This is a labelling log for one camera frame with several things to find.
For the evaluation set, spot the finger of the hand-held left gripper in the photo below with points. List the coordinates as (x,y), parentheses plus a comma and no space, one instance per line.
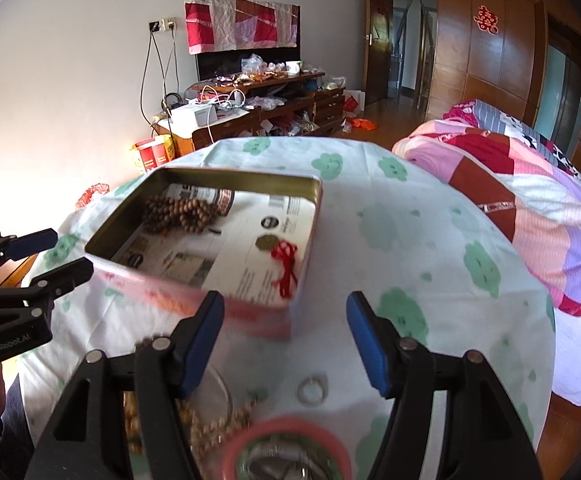
(68,274)
(30,242)

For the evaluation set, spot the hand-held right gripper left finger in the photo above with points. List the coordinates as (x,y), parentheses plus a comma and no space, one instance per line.
(201,347)

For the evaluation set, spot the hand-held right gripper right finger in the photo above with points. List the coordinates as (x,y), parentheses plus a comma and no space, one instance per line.
(368,347)

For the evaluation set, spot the rectangular metal tin box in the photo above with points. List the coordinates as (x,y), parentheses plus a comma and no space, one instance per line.
(250,310)

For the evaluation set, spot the pink bangle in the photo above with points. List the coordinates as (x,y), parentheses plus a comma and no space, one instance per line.
(250,432)

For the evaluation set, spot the waste bin with red bag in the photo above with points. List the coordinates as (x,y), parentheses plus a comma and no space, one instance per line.
(90,195)

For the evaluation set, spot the printed paper lining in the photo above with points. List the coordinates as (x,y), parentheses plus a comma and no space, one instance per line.
(230,250)

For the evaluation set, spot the red and yellow bag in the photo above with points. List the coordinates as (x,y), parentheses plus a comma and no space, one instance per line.
(150,155)

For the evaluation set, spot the white cloth with green clouds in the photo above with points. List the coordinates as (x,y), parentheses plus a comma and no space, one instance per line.
(420,210)

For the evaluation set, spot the white cardboard box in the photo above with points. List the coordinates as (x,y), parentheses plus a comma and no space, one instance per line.
(190,117)

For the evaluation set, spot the patchwork bed quilt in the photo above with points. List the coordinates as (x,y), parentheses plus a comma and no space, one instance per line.
(520,185)

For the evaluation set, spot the orange plastic bag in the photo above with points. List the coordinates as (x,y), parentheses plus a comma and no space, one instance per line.
(361,124)

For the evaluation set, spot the white paper bag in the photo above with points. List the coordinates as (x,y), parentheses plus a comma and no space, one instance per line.
(354,102)

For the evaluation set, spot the wooden television cabinet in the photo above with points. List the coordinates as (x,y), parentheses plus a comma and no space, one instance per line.
(328,102)

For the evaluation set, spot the black television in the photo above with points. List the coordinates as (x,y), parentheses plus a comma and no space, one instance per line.
(220,66)

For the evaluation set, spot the wooden door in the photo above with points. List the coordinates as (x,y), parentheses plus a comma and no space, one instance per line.
(376,60)

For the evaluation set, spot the red and white patchwork cloth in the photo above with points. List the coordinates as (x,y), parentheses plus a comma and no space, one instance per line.
(220,25)

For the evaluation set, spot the white mug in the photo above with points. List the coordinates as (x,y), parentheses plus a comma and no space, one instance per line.
(293,68)

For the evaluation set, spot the wooden wardrobe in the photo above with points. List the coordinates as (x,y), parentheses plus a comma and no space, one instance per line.
(470,70)

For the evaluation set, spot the wall power outlet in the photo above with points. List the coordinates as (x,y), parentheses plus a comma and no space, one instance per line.
(163,25)

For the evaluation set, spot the red paper wall decoration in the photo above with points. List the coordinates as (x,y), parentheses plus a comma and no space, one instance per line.
(486,20)

